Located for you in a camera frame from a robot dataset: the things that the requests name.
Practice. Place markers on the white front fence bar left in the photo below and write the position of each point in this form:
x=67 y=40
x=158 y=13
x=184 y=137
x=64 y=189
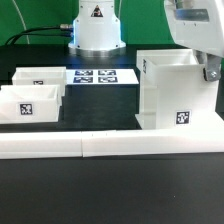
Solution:
x=40 y=145

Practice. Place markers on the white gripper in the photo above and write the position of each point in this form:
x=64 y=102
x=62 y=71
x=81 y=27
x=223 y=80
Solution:
x=199 y=24

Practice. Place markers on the white L-shaped fence bar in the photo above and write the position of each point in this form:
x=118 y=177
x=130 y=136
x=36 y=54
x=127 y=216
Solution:
x=203 y=137

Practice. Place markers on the white rear drawer tray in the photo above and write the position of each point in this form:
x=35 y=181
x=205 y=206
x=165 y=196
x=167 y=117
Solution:
x=41 y=76

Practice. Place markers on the white front drawer tray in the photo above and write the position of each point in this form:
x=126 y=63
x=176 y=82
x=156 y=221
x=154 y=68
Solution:
x=29 y=103

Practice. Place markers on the white drawer cabinet box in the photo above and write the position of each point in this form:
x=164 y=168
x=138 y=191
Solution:
x=173 y=91

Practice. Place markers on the white drawer tray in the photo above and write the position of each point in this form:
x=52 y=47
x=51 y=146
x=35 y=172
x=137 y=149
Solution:
x=29 y=103
x=41 y=76

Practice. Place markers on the white sheet with markers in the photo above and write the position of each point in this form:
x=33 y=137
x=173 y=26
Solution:
x=101 y=77

